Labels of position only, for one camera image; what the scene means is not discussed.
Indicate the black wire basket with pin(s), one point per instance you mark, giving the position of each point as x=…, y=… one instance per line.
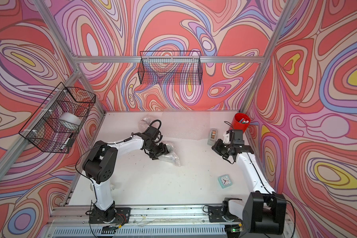
x=48, y=133
x=170, y=67

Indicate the black marker in basket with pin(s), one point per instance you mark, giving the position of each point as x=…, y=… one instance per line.
x=69, y=142

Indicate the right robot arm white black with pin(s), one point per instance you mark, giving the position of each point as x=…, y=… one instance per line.
x=264, y=211

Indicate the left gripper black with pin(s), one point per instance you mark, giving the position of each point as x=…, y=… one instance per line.
x=163, y=149

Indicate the bubble wrap sheet around mug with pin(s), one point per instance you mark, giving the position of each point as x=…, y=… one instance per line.
x=144, y=123

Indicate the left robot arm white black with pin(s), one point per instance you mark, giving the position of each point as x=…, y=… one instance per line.
x=99, y=166

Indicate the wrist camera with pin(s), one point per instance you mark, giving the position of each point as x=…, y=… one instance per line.
x=234, y=137
x=154, y=133

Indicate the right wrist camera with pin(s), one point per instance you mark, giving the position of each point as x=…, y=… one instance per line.
x=234, y=137

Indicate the black wire basket back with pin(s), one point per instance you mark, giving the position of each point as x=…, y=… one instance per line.
x=170, y=67

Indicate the bubble wrap sheet stack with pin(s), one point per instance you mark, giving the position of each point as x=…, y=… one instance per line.
x=186, y=125

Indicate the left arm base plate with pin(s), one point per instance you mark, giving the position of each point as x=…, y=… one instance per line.
x=118, y=216

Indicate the red pen holder cup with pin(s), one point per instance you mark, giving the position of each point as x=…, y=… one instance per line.
x=241, y=122

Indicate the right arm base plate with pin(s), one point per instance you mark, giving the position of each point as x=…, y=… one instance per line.
x=217, y=214

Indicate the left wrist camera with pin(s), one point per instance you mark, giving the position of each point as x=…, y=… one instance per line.
x=154, y=133

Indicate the small green alarm clock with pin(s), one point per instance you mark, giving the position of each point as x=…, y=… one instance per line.
x=225, y=181

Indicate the black wire basket left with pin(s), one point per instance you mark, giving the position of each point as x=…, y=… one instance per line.
x=48, y=133

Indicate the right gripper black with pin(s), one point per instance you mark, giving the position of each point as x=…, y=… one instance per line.
x=216, y=148

